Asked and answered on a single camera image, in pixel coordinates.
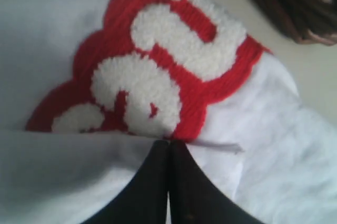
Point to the white t-shirt red lettering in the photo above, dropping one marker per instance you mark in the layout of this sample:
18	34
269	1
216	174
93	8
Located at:
87	87

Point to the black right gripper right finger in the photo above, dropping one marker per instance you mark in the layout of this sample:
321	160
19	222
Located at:
194	198

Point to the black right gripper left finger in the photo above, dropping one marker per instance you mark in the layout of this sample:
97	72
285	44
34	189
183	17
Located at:
144	199

